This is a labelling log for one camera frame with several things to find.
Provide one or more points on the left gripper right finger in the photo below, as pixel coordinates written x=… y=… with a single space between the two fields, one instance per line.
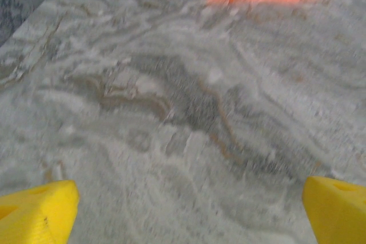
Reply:
x=340 y=212

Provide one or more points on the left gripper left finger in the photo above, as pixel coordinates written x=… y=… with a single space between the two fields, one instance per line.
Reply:
x=37 y=215

